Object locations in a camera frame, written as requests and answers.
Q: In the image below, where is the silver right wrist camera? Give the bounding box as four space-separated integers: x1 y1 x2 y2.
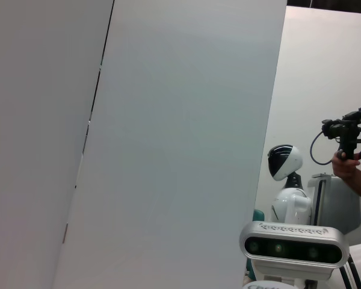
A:
239 221 350 281

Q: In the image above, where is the teal chair part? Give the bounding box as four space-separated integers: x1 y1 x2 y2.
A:
252 209 266 226

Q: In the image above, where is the white humanoid robot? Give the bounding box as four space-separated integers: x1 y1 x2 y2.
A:
267 144 312 225

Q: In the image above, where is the person's hand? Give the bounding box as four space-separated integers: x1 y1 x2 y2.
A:
330 150 361 181

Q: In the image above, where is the black handheld controller device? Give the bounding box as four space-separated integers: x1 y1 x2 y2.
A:
321 98 361 162

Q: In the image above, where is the grey white machine housing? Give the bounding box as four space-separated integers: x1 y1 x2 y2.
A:
306 173 361 244

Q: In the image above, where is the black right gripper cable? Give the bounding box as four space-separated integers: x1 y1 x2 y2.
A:
338 260 361 289

